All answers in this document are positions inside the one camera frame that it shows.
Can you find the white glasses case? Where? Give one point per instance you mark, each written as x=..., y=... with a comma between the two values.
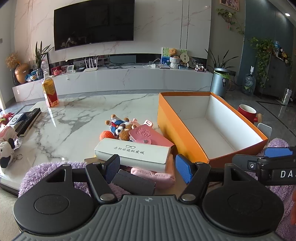
x=134, y=150

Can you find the black remote control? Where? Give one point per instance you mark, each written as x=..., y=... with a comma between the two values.
x=29, y=120

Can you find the blue snack bags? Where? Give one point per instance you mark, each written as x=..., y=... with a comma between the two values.
x=33, y=75

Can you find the small teddy bear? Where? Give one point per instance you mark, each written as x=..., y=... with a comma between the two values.
x=172, y=52

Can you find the water jug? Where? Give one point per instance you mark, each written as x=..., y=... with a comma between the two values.
x=248, y=84

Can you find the white and blue box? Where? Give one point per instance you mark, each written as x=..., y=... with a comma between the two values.
x=19, y=118

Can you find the beige cardboard box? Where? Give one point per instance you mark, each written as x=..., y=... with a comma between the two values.
x=90, y=160

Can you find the hanging vine plant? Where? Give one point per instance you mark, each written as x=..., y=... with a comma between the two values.
x=230, y=17

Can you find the pink fabric pouch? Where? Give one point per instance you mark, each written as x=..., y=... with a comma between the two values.
x=161, y=178

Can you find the wall picture frame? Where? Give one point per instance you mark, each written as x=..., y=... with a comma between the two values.
x=229, y=3

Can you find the red artificial flower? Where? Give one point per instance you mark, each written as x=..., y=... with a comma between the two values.
x=6, y=118

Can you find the potted green plant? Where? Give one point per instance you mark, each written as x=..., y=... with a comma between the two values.
x=41, y=54

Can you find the pink plush toy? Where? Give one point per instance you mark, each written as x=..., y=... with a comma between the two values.
x=8, y=134

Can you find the marble television console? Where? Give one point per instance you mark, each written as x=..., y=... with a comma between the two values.
x=138, y=78

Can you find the pothos plant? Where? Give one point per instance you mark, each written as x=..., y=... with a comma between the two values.
x=264, y=53

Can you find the dark grey box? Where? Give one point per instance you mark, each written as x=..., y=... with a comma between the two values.
x=136, y=183

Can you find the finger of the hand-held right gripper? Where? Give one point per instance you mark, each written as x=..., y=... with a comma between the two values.
x=277, y=152
x=242, y=161

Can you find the orange cardboard box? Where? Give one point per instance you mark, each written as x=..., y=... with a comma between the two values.
x=171, y=120

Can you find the white grilled object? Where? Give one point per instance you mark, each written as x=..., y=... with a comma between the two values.
x=264, y=131

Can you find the red mug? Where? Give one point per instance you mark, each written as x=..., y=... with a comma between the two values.
x=245, y=113

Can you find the orange crochet ball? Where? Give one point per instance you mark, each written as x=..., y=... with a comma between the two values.
x=106, y=135

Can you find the long leaf green plant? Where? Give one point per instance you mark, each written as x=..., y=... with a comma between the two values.
x=218, y=61

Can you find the television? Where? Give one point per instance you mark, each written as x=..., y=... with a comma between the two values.
x=92, y=23

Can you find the orange drink bottle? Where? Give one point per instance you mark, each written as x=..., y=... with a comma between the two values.
x=49, y=92

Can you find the wooden round sign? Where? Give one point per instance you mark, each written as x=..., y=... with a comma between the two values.
x=185, y=58

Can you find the green and blue picture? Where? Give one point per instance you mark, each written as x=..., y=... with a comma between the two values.
x=164, y=56

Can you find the pink key pouch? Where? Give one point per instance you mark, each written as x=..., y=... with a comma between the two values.
x=148, y=135

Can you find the grey cabinet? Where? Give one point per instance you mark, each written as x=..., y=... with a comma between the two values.
x=277, y=76

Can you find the white thermometer display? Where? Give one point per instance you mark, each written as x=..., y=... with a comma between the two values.
x=70, y=68

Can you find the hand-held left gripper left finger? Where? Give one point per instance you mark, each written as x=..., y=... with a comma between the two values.
x=113, y=168

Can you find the dried flowers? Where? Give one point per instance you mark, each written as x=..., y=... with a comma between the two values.
x=12, y=60

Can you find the grey trash can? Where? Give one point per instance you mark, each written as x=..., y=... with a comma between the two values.
x=218, y=83

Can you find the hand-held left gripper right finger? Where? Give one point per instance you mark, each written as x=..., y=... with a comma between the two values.
x=183, y=168

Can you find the person's right hand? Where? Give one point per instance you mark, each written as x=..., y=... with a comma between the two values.
x=294, y=210

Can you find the purple fluffy mat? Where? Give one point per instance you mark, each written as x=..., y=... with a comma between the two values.
x=39, y=171

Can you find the brown acorn vase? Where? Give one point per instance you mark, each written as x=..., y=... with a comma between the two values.
x=22, y=74

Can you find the black and white toy figures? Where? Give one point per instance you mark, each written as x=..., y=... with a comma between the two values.
x=200, y=68

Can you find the white router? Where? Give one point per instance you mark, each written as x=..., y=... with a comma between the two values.
x=90, y=68

